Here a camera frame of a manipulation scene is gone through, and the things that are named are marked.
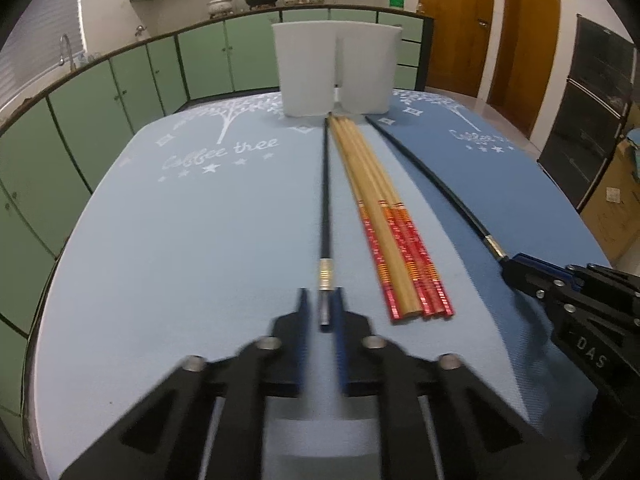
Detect white window blind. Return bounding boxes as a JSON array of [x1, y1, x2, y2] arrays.
[[2, 0, 83, 61]]

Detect black appliance cabinet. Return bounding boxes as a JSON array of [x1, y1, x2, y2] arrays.
[[537, 14, 640, 211]]

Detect black chopstick with silver band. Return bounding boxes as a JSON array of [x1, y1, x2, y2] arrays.
[[318, 115, 335, 332]]

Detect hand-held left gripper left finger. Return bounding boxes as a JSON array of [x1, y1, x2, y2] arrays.
[[60, 287, 311, 480]]

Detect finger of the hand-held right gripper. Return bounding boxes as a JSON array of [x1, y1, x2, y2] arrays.
[[501, 254, 581, 312], [572, 261, 640, 311]]

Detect wooden door with handle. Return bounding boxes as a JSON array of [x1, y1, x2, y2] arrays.
[[419, 0, 496, 98]]

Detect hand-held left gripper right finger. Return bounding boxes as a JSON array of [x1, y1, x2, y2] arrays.
[[332, 287, 583, 480]]

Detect blue tree print tablecloth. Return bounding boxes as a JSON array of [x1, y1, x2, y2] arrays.
[[30, 89, 613, 480]]

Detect green lower kitchen cabinets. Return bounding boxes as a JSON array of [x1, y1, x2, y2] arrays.
[[0, 4, 435, 411]]

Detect metal sink faucet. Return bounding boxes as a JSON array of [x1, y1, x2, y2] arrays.
[[57, 34, 76, 68]]

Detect cardboard box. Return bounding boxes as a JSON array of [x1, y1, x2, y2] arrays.
[[582, 140, 640, 261]]

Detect plain wooden door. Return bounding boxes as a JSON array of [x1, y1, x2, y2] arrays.
[[487, 0, 560, 136]]

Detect white two-compartment utensil holder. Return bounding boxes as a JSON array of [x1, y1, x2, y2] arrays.
[[271, 22, 403, 118]]

